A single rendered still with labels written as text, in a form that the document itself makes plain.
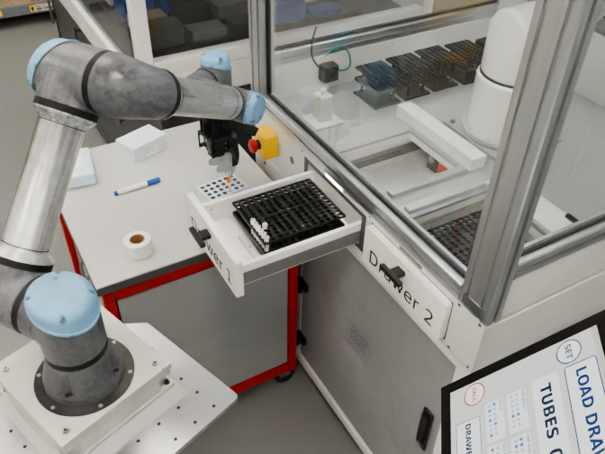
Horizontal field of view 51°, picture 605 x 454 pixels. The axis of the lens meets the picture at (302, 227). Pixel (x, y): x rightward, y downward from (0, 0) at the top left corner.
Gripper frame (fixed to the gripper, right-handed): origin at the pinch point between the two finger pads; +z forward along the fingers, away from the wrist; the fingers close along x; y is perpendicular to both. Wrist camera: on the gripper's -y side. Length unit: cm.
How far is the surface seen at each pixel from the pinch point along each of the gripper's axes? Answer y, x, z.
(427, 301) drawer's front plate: -4, 72, -5
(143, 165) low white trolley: 14.4, -26.9, 7.1
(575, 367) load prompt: 10, 109, -31
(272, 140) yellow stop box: -12.7, 2.8, -6.6
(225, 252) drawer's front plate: 24.0, 36.9, -8.2
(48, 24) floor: -53, -338, 81
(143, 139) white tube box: 10.9, -32.4, 1.9
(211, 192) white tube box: 7.3, 1.4, 3.6
